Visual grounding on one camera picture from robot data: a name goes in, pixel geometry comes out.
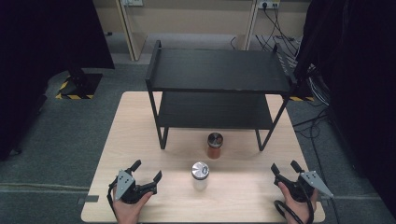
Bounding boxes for black stand base hazard tape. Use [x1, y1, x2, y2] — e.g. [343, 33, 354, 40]
[55, 63, 105, 101]
[288, 78, 316, 103]

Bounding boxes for person's right hand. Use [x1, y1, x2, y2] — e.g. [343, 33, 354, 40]
[277, 182, 319, 224]

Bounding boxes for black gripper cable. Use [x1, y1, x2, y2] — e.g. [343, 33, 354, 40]
[106, 182, 119, 217]
[273, 186, 316, 224]

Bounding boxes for black two-tier shelf rack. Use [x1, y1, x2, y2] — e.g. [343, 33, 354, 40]
[145, 39, 298, 152]

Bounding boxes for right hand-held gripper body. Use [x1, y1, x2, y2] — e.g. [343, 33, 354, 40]
[274, 170, 334, 203]

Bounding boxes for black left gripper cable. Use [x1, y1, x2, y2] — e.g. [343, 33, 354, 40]
[106, 182, 119, 217]

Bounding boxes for grey tape strip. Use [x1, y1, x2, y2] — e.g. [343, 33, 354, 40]
[77, 194, 100, 205]

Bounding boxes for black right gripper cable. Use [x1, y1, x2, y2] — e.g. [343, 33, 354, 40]
[273, 186, 316, 224]

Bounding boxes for clear jar with silver lid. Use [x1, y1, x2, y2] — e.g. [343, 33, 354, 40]
[191, 161, 210, 191]

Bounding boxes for black curtain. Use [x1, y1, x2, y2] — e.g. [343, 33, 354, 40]
[0, 0, 116, 161]
[293, 0, 396, 218]

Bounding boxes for person's left hand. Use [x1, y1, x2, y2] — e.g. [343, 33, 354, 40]
[112, 188, 154, 224]

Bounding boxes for red powder spice jar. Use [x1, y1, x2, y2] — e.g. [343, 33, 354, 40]
[205, 132, 224, 161]

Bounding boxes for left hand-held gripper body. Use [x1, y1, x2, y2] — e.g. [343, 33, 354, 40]
[113, 169, 158, 205]

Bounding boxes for black floor cable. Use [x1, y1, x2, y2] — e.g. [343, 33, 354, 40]
[291, 106, 332, 141]

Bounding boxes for white cable bundle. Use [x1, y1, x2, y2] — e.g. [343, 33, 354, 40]
[306, 73, 331, 107]

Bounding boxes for black plugged power cables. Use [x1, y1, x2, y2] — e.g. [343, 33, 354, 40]
[230, 3, 303, 52]

